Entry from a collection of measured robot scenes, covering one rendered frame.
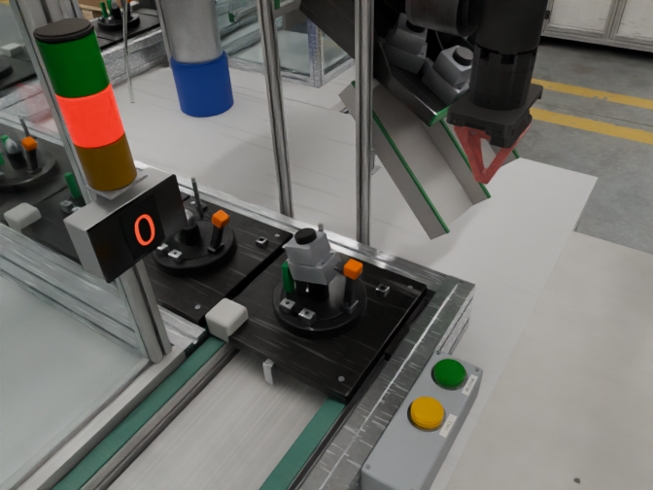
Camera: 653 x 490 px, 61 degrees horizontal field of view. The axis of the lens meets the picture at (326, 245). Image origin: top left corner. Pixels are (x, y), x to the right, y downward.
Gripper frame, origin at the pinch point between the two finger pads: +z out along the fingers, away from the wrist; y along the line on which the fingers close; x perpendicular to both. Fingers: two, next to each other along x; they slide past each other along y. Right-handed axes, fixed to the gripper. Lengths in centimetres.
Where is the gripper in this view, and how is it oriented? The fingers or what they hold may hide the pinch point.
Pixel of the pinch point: (483, 175)
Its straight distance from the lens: 64.2
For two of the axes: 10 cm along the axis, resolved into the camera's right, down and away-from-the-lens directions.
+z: 0.3, 7.7, 6.4
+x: 8.4, 3.3, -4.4
